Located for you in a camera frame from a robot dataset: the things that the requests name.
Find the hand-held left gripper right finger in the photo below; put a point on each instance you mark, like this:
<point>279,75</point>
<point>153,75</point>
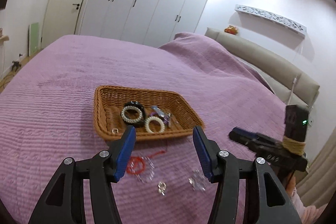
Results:
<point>203,153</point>

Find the brown wicker basket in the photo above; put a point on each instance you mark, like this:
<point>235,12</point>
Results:
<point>147,92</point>

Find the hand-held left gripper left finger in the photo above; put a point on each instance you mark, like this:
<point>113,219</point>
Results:
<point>124,153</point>

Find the orange plush toy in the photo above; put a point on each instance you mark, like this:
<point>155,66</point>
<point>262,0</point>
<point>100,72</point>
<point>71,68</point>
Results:
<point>231,29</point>

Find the white room door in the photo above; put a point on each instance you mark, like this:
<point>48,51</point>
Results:
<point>65,3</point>

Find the green board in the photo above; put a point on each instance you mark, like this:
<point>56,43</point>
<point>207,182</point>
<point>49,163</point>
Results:
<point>33,40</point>

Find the beige padded headboard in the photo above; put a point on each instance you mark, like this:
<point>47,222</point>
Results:
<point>262,61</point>

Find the clear jewelry bag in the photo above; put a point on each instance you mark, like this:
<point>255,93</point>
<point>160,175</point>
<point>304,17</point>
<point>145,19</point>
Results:
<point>197,179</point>

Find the white patterned wall shelf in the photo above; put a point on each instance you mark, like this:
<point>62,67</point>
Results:
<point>270,19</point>

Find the purple quilted bedspread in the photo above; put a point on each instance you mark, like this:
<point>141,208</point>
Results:
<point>65,69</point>

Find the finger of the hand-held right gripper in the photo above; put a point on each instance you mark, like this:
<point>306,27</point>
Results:
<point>252,142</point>
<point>246,132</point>

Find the beige curtain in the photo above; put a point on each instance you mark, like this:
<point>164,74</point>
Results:
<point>320,174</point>

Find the clear bag with blue ornament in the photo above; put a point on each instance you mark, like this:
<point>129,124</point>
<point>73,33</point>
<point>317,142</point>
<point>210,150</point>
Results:
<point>156,109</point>

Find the person's right forearm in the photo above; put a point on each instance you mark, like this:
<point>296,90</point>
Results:
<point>307,211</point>

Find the small black tripod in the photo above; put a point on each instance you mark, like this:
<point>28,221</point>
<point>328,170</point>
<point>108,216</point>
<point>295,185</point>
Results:
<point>17,64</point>

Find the small wooden shelf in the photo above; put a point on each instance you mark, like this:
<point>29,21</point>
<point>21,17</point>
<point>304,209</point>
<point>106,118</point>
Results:
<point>4,37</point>

